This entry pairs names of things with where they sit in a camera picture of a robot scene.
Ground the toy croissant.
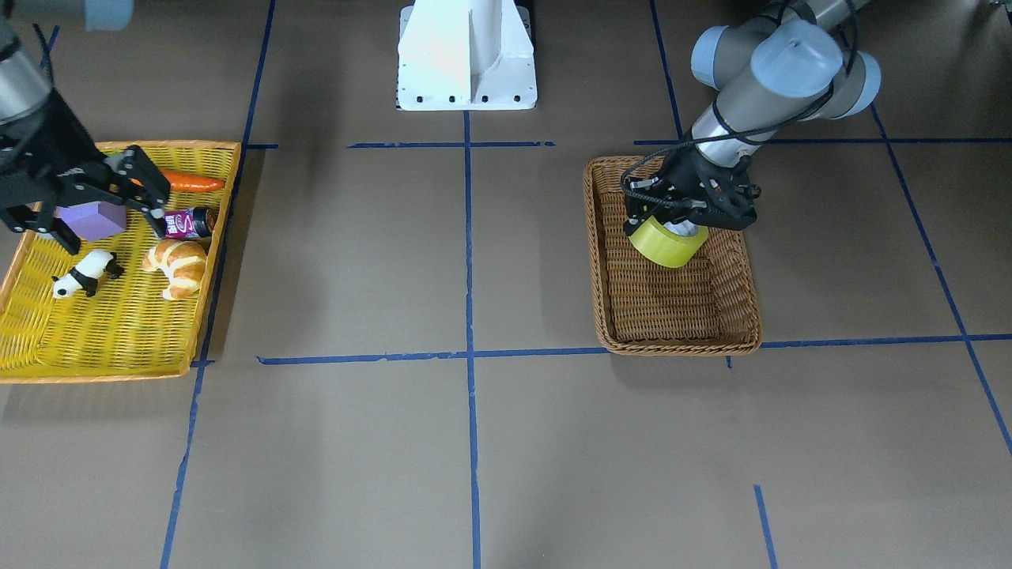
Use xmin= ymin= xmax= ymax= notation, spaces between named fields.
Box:
xmin=141 ymin=240 xmax=207 ymax=301

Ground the small panda figurine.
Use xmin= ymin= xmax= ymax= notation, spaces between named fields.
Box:
xmin=51 ymin=249 xmax=124 ymax=300

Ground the purple foam cube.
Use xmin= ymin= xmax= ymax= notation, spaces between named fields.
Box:
xmin=55 ymin=202 xmax=129 ymax=242

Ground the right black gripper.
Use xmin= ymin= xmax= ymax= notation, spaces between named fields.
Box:
xmin=1 ymin=91 xmax=171 ymax=255

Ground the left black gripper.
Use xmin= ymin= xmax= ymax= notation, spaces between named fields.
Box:
xmin=623 ymin=149 xmax=761 ymax=238

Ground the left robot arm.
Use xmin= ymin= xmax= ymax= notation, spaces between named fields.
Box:
xmin=619 ymin=1 xmax=882 ymax=236

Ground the small pink drink can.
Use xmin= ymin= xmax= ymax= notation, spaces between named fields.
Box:
xmin=161 ymin=206 xmax=217 ymax=240

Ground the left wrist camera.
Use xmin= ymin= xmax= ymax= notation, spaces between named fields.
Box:
xmin=697 ymin=179 xmax=758 ymax=231

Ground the yellow tape roll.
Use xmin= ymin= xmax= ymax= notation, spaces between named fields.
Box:
xmin=629 ymin=217 xmax=709 ymax=269

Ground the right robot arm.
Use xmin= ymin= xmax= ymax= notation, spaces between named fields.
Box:
xmin=1 ymin=1 xmax=171 ymax=254

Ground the brown wicker basket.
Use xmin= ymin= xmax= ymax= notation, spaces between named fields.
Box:
xmin=583 ymin=156 xmax=762 ymax=356

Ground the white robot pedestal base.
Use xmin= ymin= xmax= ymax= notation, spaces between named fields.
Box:
xmin=395 ymin=1 xmax=538 ymax=111

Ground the orange toy carrot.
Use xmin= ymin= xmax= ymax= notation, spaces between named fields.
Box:
xmin=159 ymin=168 xmax=225 ymax=192

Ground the yellow wicker tray basket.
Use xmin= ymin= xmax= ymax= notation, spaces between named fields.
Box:
xmin=1 ymin=140 xmax=243 ymax=384

